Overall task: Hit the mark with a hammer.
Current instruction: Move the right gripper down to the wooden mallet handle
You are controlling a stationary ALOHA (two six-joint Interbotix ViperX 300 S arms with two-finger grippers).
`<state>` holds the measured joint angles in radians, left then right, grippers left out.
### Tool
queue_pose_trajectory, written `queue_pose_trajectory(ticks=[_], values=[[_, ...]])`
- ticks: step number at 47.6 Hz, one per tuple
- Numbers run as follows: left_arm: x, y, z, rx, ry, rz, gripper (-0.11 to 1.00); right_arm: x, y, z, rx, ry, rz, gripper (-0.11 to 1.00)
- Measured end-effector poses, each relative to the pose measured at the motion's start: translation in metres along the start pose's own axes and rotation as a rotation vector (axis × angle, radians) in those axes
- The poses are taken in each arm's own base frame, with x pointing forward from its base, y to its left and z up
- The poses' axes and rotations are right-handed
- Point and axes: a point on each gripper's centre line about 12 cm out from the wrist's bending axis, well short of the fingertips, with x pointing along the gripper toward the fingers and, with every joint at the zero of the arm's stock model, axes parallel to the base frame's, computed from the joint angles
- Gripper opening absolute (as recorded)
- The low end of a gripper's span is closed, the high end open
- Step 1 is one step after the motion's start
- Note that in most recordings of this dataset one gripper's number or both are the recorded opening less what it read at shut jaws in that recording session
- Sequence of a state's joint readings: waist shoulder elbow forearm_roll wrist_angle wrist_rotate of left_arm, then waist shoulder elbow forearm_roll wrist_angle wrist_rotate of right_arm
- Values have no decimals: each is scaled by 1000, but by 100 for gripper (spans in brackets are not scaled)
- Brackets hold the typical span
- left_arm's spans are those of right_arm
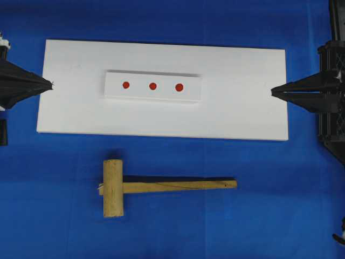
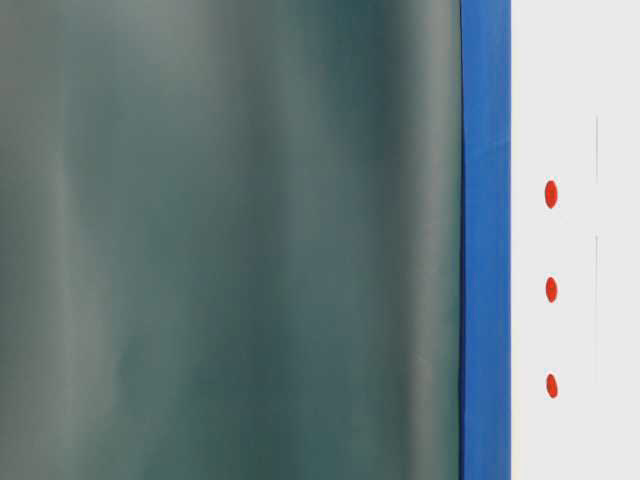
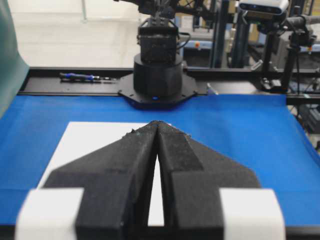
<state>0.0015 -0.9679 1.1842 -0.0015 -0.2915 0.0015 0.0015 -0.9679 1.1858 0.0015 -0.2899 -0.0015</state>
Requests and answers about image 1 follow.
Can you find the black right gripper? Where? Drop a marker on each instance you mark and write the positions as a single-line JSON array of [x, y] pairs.
[[331, 121]]

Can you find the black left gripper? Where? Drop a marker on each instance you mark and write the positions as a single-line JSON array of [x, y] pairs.
[[17, 84]]

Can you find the wooden mallet hammer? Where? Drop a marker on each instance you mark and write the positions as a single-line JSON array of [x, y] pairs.
[[115, 185]]

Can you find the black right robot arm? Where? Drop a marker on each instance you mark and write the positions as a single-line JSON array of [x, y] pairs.
[[336, 9]]

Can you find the large white foam board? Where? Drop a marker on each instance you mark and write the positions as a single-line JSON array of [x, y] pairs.
[[236, 100]]

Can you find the blue table cloth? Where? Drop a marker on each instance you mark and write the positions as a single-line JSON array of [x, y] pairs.
[[290, 195]]

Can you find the white block with red marks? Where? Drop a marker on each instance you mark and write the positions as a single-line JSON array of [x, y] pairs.
[[139, 86]]

